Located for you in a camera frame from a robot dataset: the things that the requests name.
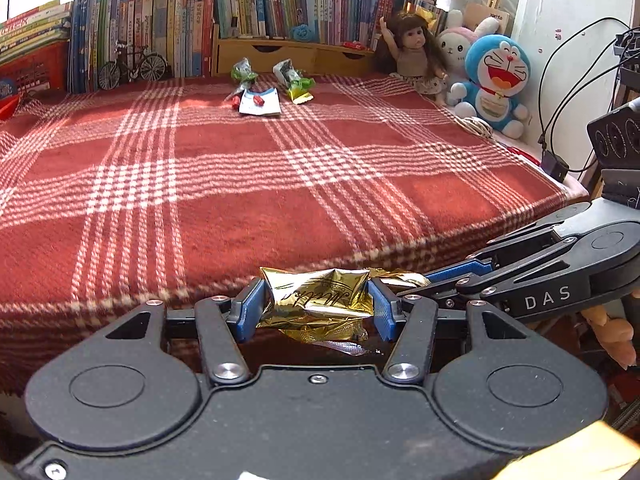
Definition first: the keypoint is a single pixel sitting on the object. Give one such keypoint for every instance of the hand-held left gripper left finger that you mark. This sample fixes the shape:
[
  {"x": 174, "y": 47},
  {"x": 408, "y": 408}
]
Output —
[{"x": 250, "y": 310}]

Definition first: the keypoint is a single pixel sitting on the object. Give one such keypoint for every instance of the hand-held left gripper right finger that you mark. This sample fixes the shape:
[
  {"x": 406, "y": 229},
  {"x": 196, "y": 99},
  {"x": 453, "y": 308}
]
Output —
[{"x": 382, "y": 310}]

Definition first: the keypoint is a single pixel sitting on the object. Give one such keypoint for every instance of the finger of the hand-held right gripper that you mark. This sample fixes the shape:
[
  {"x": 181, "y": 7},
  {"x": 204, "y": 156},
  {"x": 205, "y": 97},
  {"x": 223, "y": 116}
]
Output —
[
  {"x": 500, "y": 277},
  {"x": 462, "y": 268}
]

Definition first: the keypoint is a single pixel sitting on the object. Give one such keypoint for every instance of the small gold foil wrapper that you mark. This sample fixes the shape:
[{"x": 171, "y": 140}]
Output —
[
  {"x": 400, "y": 277},
  {"x": 315, "y": 300}
]

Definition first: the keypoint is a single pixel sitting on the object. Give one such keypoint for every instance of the white paper bag blue print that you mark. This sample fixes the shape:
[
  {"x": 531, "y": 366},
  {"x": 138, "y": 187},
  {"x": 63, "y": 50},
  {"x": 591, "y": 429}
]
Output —
[{"x": 265, "y": 107}]

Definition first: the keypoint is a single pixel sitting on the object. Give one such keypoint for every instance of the red candy wrapper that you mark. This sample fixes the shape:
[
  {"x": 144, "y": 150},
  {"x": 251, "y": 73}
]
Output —
[
  {"x": 235, "y": 103},
  {"x": 258, "y": 101}
]

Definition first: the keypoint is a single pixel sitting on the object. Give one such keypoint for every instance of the green and silver wrapper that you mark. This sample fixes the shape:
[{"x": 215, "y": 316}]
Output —
[{"x": 295, "y": 82}]

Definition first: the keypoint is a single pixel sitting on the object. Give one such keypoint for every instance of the green transparent plastic wrapper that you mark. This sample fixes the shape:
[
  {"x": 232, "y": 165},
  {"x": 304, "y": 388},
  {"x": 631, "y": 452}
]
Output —
[{"x": 243, "y": 72}]

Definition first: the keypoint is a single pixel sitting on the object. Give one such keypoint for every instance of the person's right hand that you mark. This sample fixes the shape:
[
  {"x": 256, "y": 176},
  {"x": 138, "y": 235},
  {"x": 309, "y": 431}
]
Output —
[{"x": 617, "y": 337}]

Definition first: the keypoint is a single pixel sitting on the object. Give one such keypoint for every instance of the black power adapter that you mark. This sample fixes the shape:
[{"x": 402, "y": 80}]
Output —
[{"x": 555, "y": 165}]

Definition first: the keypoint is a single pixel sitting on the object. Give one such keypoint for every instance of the red plaid blanket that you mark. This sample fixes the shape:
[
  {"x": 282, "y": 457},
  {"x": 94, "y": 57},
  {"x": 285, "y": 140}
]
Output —
[{"x": 200, "y": 185}]

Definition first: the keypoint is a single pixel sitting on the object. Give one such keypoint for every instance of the blue cat plush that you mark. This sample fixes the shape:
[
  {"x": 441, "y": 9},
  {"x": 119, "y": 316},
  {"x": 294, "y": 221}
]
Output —
[{"x": 492, "y": 67}]

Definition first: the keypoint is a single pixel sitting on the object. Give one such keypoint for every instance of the white rabbit plush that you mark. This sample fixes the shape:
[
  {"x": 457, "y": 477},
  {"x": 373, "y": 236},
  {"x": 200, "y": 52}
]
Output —
[{"x": 457, "y": 50}]

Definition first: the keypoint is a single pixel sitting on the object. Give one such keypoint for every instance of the brown-haired doll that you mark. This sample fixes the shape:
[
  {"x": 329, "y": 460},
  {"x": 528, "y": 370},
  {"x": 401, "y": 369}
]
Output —
[{"x": 412, "y": 40}]

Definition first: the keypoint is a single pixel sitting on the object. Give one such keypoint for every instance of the small red cloth item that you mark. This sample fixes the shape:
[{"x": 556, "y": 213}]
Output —
[{"x": 352, "y": 45}]

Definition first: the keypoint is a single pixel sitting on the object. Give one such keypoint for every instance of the wooden desktop drawer shelf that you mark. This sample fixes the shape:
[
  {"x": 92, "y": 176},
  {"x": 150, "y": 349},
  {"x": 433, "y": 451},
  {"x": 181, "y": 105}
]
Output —
[{"x": 300, "y": 57}]

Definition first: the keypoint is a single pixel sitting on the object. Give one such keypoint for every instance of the black model bicycle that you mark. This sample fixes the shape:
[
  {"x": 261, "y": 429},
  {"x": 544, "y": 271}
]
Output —
[{"x": 152, "y": 66}]

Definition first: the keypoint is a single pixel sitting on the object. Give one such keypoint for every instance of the blue yarn ball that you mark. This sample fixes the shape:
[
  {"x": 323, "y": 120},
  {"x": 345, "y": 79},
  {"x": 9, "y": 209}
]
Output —
[{"x": 302, "y": 34}]

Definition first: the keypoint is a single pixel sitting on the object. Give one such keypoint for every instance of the row of tall picture books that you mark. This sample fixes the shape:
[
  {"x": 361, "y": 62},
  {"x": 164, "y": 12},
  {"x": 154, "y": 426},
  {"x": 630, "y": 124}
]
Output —
[{"x": 150, "y": 25}]

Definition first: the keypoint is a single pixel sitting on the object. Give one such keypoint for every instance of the row of books on shelf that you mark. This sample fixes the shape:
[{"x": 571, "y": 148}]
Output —
[{"x": 270, "y": 5}]

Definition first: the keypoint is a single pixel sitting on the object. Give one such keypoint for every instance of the red plastic crate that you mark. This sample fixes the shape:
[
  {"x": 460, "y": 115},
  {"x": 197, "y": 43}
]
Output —
[{"x": 40, "y": 67}]

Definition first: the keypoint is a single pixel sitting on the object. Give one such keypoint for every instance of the flat stack of books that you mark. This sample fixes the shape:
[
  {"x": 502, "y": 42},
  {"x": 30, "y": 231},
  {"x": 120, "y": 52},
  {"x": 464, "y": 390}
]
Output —
[{"x": 30, "y": 27}]

